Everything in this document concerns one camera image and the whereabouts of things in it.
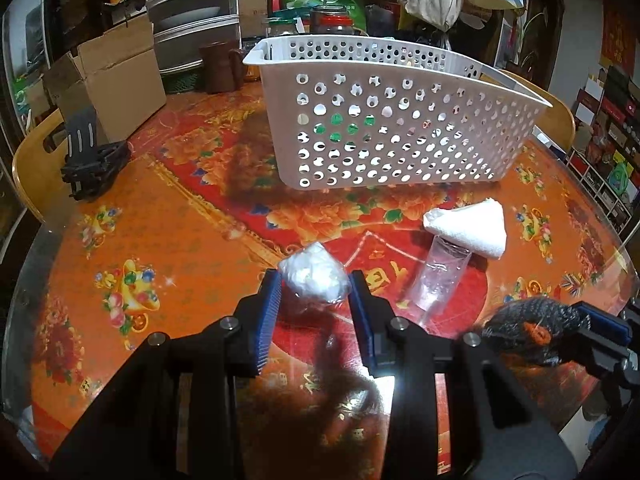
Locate black phone stand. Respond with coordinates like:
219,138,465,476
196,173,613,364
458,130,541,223
61,106,131,202

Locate green foil packet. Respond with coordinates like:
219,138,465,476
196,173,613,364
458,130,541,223
311,113,376,143

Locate clear plastic cup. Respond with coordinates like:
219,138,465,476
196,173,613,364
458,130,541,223
407,235,472,327

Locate white perforated plastic basket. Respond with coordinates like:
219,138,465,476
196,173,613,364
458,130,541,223
244,35,549,191

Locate left wooden chair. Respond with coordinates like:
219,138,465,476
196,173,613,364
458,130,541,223
12,110,70,223

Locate wooden chair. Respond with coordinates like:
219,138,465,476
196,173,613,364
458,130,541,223
12,110,70,223
502,70,576,153

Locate small white bagged wad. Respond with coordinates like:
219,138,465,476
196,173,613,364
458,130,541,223
278,242,350,304

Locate white towel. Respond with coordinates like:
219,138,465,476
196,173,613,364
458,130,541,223
422,198,506,260

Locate red lidded jar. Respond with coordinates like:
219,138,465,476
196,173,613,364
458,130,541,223
310,6,355,35

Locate brown ceramic mug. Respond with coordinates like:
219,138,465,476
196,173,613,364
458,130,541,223
200,41,246,94

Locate brown cardboard box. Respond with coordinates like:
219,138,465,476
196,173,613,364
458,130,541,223
43,14,166,142

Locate low white shelf unit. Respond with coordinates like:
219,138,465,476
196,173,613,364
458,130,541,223
568,65,639,242

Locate grey stacked drawer unit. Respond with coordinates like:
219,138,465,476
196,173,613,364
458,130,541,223
145,0,241,76

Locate right wooden chair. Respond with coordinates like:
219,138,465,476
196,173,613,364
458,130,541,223
502,70,576,153

